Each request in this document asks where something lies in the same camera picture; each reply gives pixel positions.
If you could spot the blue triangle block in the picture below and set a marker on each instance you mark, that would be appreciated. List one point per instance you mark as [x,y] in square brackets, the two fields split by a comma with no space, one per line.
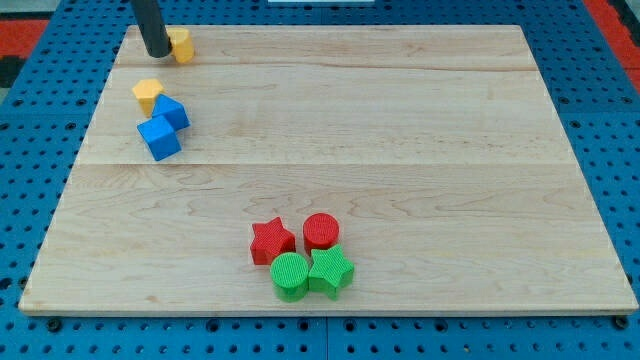
[172,110]

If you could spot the yellow hexagon block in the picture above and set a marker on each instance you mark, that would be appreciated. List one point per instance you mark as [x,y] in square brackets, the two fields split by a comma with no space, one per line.
[182,47]

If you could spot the red cylinder block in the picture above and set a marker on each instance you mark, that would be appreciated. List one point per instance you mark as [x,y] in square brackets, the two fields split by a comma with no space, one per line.
[320,231]

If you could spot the red star block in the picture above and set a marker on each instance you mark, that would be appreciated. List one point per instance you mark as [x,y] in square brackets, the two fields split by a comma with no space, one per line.
[271,239]

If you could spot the green star block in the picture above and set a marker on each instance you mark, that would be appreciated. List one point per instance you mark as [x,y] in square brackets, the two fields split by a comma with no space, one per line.
[330,272]

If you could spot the green cylinder block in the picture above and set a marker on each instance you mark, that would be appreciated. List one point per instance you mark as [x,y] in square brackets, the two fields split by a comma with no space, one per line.
[289,275]

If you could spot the light wooden board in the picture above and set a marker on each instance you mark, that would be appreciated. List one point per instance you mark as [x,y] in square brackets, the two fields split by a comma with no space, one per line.
[438,149]

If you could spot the blue cube block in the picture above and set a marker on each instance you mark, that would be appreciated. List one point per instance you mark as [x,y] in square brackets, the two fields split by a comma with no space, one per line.
[160,137]

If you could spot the yellow pentagon block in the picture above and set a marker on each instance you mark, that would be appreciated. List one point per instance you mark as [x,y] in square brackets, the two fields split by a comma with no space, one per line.
[146,92]

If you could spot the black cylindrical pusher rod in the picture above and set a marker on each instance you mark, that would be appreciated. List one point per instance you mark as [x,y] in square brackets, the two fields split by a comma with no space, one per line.
[152,27]

